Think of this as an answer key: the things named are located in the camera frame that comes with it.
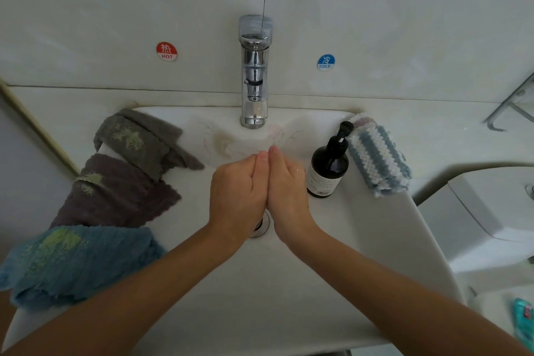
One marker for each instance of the person's left hand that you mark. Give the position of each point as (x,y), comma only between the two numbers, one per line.
(238,197)

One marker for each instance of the person's right hand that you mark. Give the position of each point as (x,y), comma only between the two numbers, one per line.
(290,193)

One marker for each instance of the grey yellow striped cloth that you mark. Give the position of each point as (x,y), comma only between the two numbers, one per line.
(380,155)

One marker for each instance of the white ceramic sink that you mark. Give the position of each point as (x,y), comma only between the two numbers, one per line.
(275,293)

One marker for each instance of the pink white striped cloth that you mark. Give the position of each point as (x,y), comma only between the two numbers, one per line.
(360,118)

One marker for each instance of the grey stained cloth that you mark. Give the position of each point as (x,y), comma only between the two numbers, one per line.
(146,143)

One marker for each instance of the brown cloth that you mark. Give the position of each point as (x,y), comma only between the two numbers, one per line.
(117,197)

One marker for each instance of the blue stained cloth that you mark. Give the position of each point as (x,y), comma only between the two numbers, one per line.
(79,264)

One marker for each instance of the person's left forearm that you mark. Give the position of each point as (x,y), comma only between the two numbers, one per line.
(117,301)

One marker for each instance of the person's right forearm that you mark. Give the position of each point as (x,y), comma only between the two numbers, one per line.
(409,301)

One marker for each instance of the metal sink drain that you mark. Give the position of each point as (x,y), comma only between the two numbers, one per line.
(263,225)

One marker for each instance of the black pump soap bottle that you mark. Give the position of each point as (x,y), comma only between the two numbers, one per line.
(327,172)

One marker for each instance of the chrome faucet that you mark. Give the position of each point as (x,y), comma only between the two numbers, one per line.
(254,72)

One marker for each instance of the blue round sticker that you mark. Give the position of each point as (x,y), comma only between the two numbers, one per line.
(325,61)

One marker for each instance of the red round sticker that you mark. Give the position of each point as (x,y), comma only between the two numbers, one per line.
(167,51)

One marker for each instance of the white toilet tank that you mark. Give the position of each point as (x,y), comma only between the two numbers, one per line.
(488,218)

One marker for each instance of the chrome flush button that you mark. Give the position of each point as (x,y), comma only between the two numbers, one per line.
(531,190)

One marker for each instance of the white toilet lid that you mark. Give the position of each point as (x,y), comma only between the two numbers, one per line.
(501,318)

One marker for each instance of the teal tube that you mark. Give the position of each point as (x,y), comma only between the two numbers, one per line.
(524,320)

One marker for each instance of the metal wall shelf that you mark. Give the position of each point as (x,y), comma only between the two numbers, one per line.
(509,105)

